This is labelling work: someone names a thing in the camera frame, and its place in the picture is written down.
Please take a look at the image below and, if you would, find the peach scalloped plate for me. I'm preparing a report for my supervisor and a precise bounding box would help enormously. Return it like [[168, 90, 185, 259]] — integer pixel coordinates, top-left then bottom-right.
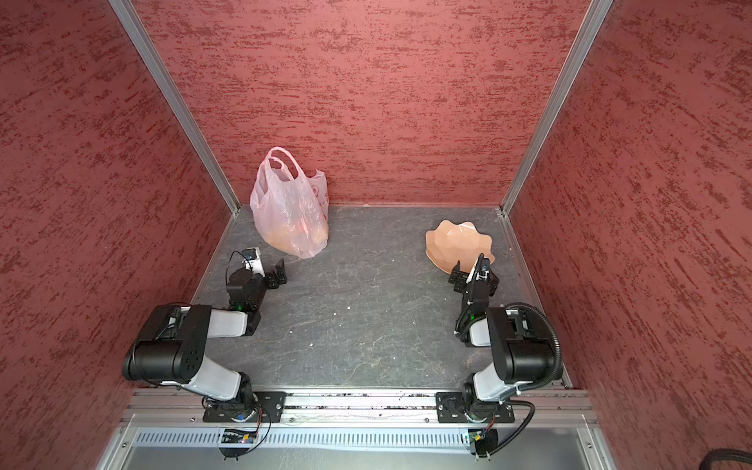
[[425, 221, 495, 273]]

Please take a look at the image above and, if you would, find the pink plastic shopping bag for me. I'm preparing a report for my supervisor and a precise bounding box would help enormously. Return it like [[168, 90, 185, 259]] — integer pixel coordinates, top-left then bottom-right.
[[250, 147, 329, 259]]

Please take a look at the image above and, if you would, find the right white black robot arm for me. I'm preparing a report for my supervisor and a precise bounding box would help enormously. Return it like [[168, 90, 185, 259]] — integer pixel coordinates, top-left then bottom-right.
[[448, 255, 563, 422]]

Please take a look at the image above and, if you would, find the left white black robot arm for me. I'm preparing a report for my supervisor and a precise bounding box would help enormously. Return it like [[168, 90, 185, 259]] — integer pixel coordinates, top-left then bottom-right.
[[121, 250, 288, 421]]

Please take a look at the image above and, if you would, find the right small circuit board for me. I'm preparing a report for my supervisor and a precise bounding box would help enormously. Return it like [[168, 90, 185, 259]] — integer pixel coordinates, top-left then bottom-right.
[[466, 429, 499, 448]]

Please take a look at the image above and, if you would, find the small circuit board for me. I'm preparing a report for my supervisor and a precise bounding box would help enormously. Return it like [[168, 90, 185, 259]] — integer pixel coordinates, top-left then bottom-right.
[[221, 429, 258, 446], [466, 429, 499, 448]]

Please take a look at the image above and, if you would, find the left small circuit board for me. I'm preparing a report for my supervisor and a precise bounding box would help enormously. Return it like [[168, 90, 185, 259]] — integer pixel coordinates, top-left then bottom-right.
[[221, 429, 258, 446]]

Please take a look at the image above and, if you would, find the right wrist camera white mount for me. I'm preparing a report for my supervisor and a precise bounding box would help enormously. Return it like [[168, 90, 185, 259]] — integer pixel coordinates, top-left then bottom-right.
[[466, 254, 491, 284]]

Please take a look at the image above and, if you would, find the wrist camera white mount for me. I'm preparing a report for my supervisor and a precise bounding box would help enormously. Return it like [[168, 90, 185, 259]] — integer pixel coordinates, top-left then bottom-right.
[[241, 247, 266, 276], [466, 254, 491, 284]]

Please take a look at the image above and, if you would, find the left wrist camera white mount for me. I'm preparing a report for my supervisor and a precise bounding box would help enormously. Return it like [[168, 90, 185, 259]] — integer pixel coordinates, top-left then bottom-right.
[[241, 247, 266, 276]]

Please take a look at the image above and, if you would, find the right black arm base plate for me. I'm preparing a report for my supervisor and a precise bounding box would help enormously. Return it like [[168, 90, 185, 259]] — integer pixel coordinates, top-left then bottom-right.
[[435, 392, 515, 424]]

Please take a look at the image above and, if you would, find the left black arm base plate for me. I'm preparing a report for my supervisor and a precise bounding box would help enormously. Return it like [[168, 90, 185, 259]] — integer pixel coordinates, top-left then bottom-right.
[[203, 391, 288, 425]]

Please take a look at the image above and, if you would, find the aluminium front rail frame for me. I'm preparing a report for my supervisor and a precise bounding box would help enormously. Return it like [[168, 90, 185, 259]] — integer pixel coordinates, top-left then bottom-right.
[[119, 387, 599, 428]]

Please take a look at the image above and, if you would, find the white slotted cable duct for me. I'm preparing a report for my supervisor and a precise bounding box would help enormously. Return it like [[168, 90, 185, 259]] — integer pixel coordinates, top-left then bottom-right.
[[132, 428, 470, 452]]

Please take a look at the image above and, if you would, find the black corrugated hose corner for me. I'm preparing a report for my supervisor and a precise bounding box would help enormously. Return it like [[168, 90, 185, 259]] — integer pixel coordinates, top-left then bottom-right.
[[698, 448, 752, 470]]

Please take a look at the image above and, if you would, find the right aluminium corner post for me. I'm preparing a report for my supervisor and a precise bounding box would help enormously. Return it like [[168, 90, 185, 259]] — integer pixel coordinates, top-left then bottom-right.
[[501, 0, 613, 217]]

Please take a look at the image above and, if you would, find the aluminium corner post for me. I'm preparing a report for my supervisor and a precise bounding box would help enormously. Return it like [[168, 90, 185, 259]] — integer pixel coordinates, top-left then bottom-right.
[[501, 0, 613, 217], [109, 0, 242, 217]]

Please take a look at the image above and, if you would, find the left aluminium corner post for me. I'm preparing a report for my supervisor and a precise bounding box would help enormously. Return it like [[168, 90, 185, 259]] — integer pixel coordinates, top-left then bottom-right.
[[109, 0, 242, 217]]

